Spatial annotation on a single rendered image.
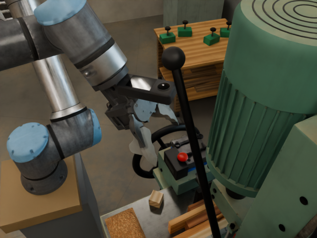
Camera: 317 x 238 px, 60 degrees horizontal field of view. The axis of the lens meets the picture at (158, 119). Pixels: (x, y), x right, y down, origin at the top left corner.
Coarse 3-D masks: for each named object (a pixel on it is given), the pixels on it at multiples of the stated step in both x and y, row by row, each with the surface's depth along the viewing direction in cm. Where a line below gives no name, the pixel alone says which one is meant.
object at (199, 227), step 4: (208, 220) 73; (220, 220) 73; (200, 224) 72; (192, 228) 72; (196, 228) 72; (200, 228) 72; (204, 228) 72; (184, 232) 71; (188, 232) 71; (192, 232) 71; (196, 232) 71; (176, 236) 70; (180, 236) 70; (184, 236) 70; (188, 236) 70
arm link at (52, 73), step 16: (16, 0) 94; (32, 0) 96; (16, 16) 96; (32, 64) 103; (48, 64) 100; (64, 64) 106; (48, 80) 102; (64, 80) 104; (48, 96) 104; (64, 96) 104; (64, 112) 104; (80, 112) 106; (64, 128) 104; (80, 128) 106; (96, 128) 109; (64, 144) 104; (80, 144) 107
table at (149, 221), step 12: (156, 168) 93; (156, 180) 92; (168, 192) 83; (192, 192) 83; (132, 204) 81; (144, 204) 81; (168, 204) 81; (180, 204) 81; (108, 216) 78; (144, 216) 78; (156, 216) 78; (168, 216) 78; (144, 228) 76; (156, 228) 76
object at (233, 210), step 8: (216, 184) 66; (216, 192) 67; (224, 192) 65; (216, 200) 69; (224, 200) 64; (232, 200) 63; (240, 200) 63; (248, 200) 63; (224, 208) 66; (232, 208) 62; (240, 208) 62; (248, 208) 62; (224, 216) 67; (232, 216) 63; (240, 216) 61; (240, 224) 61
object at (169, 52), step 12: (168, 48) 39; (168, 60) 38; (180, 60) 39; (180, 72) 40; (180, 84) 40; (180, 96) 41; (192, 120) 42; (192, 132) 42; (192, 144) 42; (204, 168) 44; (204, 180) 44; (204, 192) 44; (216, 216) 46; (216, 228) 46
